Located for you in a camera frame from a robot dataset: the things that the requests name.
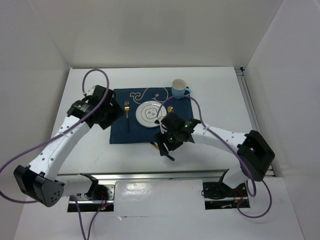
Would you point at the aluminium rail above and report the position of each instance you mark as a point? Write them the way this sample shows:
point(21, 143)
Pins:
point(250, 109)
point(168, 175)

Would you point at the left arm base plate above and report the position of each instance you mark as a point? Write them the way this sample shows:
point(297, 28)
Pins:
point(103, 199)

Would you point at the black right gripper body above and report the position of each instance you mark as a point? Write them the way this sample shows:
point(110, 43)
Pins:
point(170, 138)

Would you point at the blue placemat with whale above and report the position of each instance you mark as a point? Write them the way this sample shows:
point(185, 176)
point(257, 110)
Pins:
point(136, 96)

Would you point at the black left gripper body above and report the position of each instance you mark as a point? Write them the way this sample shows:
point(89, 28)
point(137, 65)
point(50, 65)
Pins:
point(105, 107)

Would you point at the gold fork green handle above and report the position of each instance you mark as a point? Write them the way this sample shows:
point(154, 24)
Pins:
point(127, 108)

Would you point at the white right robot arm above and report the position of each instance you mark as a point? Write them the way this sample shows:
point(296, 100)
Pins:
point(253, 153)

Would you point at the gold spoon green handle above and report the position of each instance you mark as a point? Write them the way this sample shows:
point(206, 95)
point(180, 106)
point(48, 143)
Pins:
point(170, 110)

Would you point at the aluminium right side rail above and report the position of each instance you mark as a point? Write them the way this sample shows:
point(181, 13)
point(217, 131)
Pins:
point(250, 109)

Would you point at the light blue mug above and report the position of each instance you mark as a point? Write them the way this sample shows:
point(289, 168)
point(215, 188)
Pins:
point(179, 89)

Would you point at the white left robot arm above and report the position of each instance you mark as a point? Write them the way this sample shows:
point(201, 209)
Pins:
point(39, 179)

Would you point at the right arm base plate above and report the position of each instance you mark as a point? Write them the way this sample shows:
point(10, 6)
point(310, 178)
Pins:
point(219, 197)

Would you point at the aluminium front rail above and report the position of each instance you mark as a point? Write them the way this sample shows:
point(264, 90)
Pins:
point(168, 175)

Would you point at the white plate with dark rim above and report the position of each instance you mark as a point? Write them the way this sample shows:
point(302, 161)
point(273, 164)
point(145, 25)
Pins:
point(147, 113)

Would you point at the gold knife green handle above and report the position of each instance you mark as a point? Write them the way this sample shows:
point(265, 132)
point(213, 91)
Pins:
point(162, 153)

